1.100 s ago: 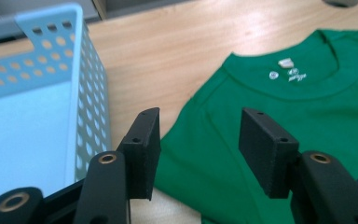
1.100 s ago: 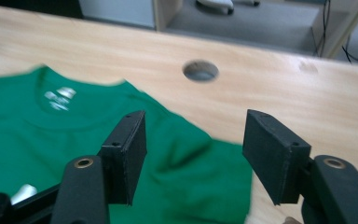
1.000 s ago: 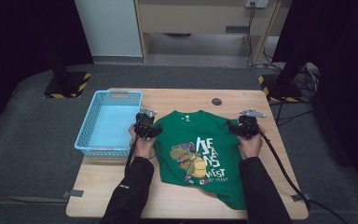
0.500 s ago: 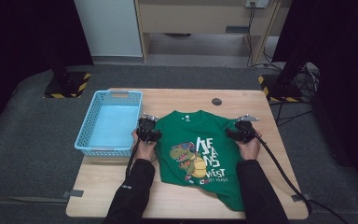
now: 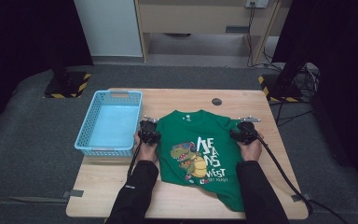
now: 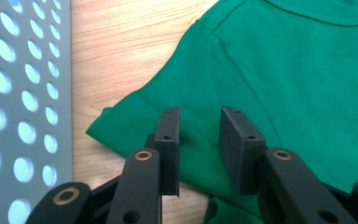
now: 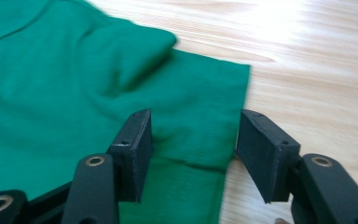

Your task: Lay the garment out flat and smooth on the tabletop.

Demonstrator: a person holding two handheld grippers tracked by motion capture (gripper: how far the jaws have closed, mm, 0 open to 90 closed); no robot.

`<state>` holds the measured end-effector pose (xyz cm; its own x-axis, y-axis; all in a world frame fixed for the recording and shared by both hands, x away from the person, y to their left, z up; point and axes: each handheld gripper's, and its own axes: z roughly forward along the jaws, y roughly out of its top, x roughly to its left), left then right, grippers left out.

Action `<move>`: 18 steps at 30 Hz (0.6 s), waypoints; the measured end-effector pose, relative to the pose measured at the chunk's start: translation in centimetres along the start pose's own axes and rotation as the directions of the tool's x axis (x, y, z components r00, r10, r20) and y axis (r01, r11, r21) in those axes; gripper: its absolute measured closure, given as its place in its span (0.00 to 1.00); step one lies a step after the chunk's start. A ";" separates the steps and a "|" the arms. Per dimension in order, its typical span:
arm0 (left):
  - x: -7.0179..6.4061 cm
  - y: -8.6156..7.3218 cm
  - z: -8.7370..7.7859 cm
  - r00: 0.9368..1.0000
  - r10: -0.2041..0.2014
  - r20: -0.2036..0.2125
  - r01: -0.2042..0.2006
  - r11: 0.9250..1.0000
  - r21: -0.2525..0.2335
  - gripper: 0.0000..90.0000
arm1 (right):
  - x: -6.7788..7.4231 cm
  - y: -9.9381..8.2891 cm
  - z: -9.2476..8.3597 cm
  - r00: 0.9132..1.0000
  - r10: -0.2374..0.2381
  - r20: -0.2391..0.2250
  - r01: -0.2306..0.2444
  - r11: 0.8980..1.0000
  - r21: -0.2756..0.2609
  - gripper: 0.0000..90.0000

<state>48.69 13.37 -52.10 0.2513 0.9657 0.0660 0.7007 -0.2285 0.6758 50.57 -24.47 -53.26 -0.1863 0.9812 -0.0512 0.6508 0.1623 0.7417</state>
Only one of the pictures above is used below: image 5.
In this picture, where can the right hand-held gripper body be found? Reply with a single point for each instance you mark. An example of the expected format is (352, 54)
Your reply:
(248, 132)

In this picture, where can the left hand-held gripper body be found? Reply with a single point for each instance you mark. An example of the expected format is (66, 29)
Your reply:
(147, 130)

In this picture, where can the green dinosaur print t-shirt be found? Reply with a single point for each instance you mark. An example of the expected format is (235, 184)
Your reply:
(180, 130)

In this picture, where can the person's left hand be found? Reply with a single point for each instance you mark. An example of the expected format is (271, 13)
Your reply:
(146, 152)

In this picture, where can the person's right hand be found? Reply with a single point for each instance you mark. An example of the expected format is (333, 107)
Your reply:
(251, 152)

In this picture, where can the light blue plastic basket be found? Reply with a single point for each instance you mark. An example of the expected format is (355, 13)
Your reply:
(115, 124)

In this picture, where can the dark round table grommet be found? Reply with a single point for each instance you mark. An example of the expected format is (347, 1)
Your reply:
(217, 101)

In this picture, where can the black stand with striped base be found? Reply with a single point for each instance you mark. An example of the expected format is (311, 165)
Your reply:
(68, 85)
(281, 88)

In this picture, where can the white cabinet panel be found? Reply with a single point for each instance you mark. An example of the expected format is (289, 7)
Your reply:
(112, 28)

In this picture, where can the black curtain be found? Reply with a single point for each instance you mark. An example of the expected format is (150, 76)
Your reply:
(18, 46)
(348, 77)

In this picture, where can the light wooden desk furniture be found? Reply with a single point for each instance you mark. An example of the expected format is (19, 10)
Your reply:
(195, 18)

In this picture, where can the white wall power outlet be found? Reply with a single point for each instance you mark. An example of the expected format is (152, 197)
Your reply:
(257, 3)

